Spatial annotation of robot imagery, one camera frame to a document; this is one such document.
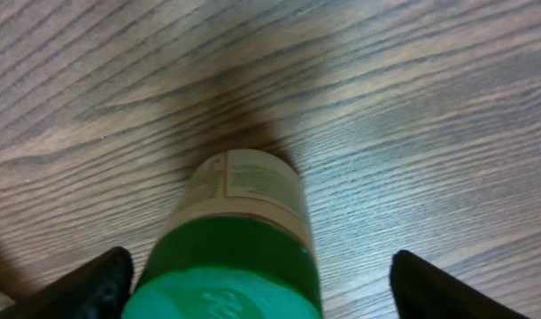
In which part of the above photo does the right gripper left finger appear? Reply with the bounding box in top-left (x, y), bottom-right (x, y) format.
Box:
top-left (0, 246), bottom-right (134, 319)

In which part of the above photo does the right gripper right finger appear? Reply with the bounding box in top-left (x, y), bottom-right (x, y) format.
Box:
top-left (390, 250), bottom-right (527, 319)

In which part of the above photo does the green lid jar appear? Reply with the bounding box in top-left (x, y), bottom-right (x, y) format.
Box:
top-left (122, 149), bottom-right (323, 319)

